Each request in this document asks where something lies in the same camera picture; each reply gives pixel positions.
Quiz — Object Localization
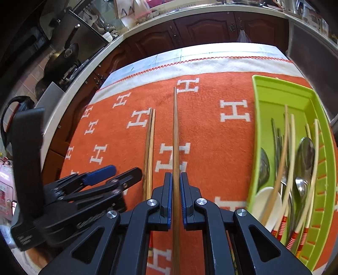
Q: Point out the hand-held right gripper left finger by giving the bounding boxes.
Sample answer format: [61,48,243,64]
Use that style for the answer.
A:
[38,172,174,275]

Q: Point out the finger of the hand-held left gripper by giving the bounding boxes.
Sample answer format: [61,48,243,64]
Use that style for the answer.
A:
[57,167,143,206]
[44,165,117,199]

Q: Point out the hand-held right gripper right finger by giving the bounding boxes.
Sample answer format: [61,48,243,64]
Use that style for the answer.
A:
[180,172,313,275]

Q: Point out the white ceramic spoon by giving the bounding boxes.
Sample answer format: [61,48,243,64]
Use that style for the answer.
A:
[255,186,282,233]

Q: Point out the large metal spoon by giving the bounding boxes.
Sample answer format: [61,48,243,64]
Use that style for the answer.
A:
[296,137,316,201]

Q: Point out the green plastic utensil tray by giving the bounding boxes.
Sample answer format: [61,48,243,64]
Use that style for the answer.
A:
[247,75,333,271]

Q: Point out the stainless steel splash plate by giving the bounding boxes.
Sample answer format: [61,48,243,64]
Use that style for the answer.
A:
[34,81,65,109]

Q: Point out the orange patterned blanket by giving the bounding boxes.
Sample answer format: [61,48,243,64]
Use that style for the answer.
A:
[24,57,315,275]

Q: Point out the black wok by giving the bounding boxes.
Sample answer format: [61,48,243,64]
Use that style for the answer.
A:
[44,24,81,80]

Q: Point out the white kitchen countertop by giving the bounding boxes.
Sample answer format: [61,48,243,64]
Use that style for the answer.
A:
[41,3,338,149]

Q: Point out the stainless range hood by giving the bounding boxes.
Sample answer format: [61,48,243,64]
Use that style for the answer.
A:
[40,9,110,53]

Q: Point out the pale blue tablecloth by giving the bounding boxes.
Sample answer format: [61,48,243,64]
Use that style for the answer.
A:
[106,42,287,82]

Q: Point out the dark wooden kitchen cabinets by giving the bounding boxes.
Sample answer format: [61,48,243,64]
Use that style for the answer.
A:
[49,11,289,170]

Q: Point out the wooden cutting board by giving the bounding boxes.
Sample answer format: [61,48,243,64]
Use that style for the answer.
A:
[113,0,148,19]

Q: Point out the hanging plastic bag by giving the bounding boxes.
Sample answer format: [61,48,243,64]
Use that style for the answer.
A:
[236,30,251,43]

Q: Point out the metal glass-door cabinet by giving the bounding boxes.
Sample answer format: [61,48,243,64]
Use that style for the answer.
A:
[286,13,338,122]

